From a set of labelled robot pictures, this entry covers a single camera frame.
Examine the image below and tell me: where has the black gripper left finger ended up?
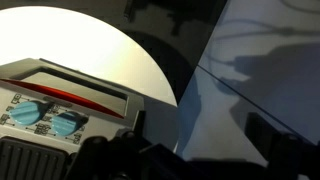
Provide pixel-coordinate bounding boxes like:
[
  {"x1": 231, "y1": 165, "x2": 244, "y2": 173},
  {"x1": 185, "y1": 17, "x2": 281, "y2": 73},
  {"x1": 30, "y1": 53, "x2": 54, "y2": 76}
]
[{"x1": 65, "y1": 109, "x2": 168, "y2": 180}]

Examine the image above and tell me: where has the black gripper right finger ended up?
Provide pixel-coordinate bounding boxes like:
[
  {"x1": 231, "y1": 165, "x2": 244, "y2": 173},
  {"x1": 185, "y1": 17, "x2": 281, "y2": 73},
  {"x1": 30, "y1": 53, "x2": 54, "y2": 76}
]
[{"x1": 245, "y1": 112, "x2": 320, "y2": 180}]

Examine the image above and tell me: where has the blue stove knob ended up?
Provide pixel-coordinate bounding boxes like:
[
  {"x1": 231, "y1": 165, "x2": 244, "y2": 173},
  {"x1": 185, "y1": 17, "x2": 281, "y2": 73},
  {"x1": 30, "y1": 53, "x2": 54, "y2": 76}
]
[
  {"x1": 9, "y1": 100, "x2": 43, "y2": 126},
  {"x1": 50, "y1": 111, "x2": 81, "y2": 137}
]

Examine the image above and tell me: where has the grey toy stove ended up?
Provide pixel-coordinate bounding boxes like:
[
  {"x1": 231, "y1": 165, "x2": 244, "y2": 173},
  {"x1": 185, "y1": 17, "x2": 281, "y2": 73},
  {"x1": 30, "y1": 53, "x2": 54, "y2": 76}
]
[{"x1": 0, "y1": 57, "x2": 146, "y2": 180}]

